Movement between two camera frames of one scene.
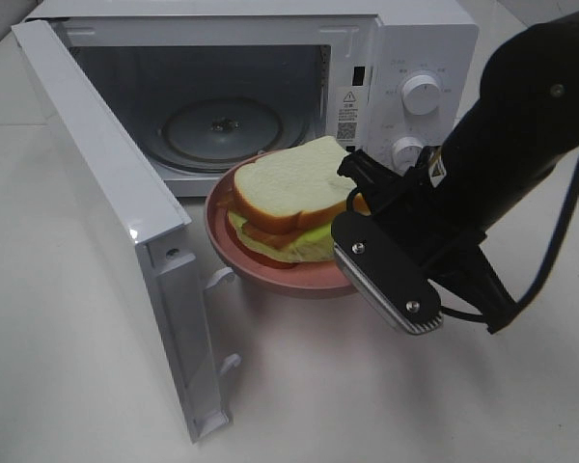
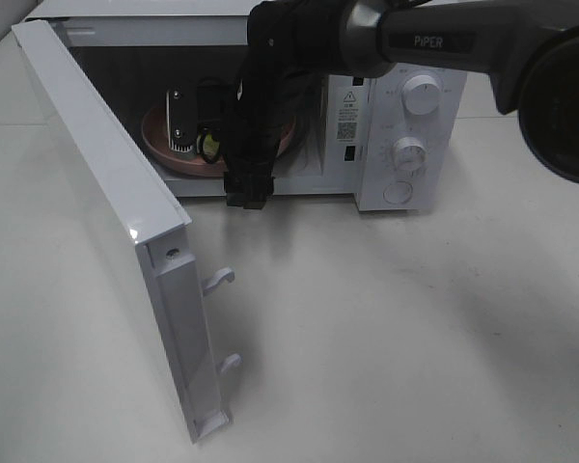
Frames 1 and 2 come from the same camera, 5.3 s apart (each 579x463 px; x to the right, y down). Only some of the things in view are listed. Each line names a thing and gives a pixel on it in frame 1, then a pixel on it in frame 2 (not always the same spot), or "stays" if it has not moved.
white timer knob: [404, 153] stays
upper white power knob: [420, 95] stays
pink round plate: [320, 280] -> [155, 133]
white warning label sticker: [347, 114] stays
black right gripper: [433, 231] -> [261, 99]
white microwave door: [154, 215] stays
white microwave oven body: [181, 86] stays
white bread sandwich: [288, 196] -> [210, 146]
